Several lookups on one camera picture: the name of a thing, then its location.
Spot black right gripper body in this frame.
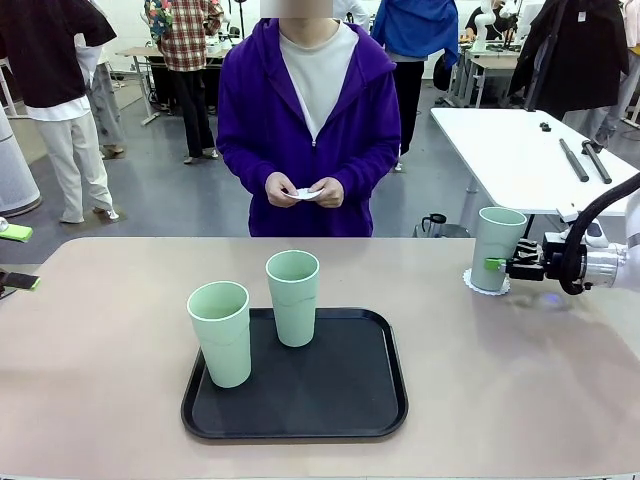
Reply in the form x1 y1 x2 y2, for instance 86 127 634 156
542 232 589 282

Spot pale green tall cup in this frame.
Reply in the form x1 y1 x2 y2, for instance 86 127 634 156
187 281 251 389
472 206 529 293
265 249 321 348

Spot person's right forearm purple sleeve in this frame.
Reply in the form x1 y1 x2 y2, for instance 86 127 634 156
215 134 281 199

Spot person's left forearm purple sleeve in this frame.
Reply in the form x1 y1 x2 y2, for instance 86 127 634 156
332 134 403 199

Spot person's left hand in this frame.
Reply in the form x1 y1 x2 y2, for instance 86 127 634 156
307 178 345 209

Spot person's right hand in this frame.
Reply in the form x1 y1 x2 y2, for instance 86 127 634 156
265 171 300 207

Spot white cylindrical air purifier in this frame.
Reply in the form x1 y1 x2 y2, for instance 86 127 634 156
0 107 42 217

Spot black metal rod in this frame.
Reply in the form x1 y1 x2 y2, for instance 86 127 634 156
558 138 590 182
581 139 613 185

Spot white side table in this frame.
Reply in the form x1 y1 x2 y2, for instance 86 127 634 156
430 107 640 236

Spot bystander in grey trousers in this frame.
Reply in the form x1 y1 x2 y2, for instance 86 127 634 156
74 29 127 160

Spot bystander black top white trousers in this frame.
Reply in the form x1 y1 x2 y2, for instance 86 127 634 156
0 0 121 225

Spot background white desk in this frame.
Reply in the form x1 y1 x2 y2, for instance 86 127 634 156
449 42 521 109

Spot background desk with grey legs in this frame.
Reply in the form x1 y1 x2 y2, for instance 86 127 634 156
115 45 169 126

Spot black plastic tray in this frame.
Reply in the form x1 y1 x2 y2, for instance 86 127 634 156
180 307 409 441

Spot bystander in blue jacket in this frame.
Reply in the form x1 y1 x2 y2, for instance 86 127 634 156
368 0 460 172

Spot bystander in plaid shirt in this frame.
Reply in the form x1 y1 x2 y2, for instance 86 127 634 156
143 0 225 165

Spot person in purple hoodie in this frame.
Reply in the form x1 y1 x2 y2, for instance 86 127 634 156
215 17 403 239

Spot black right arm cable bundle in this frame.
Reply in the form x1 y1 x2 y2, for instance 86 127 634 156
558 172 640 296

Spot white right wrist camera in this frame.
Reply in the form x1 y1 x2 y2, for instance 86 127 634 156
555 206 609 250

